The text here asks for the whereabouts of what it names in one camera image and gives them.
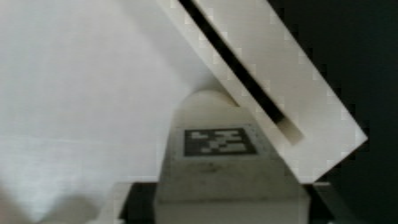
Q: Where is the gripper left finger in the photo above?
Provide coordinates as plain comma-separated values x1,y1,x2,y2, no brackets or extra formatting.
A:
120,182,157,224

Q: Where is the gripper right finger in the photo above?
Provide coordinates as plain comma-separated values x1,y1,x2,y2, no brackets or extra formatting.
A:
306,182,356,224

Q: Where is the white table leg with tag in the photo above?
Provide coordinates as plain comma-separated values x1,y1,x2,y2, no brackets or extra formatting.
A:
155,90,312,224

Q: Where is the white square tabletop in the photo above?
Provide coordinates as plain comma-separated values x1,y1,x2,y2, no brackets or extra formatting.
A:
0,0,223,224

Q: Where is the white U-shaped obstacle fence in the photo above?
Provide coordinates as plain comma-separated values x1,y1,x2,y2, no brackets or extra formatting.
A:
182,0,369,183

